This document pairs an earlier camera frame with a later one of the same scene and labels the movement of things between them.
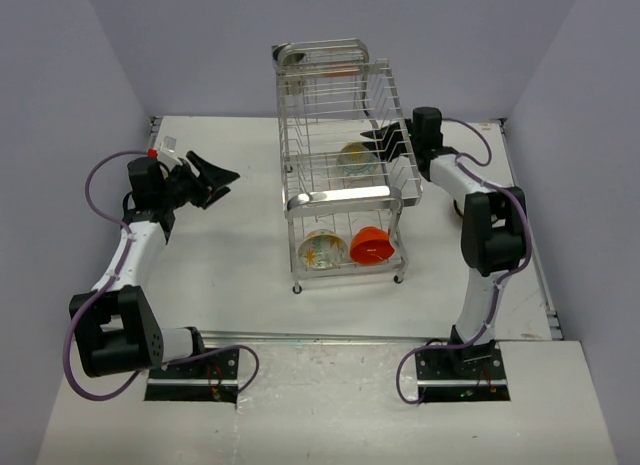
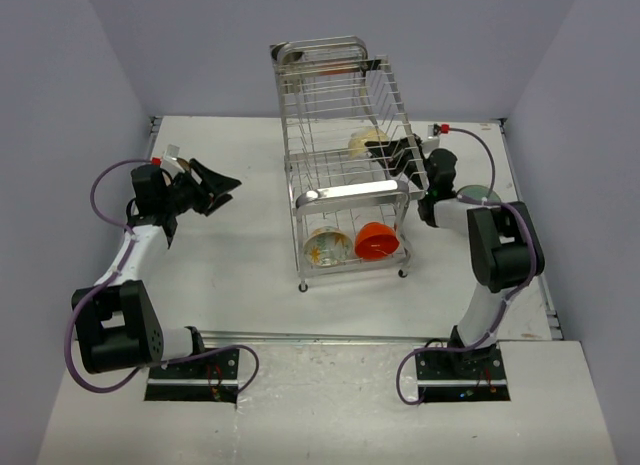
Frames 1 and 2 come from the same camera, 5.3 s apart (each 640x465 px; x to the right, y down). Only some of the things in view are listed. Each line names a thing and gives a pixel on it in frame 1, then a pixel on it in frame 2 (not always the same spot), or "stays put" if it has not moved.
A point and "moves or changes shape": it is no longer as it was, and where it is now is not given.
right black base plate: x=472 y=373 stays put
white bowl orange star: x=322 y=249 moves or changes shape
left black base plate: x=213 y=378 stays put
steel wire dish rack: x=348 y=170 stays put
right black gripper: x=382 y=134 to x=395 y=153
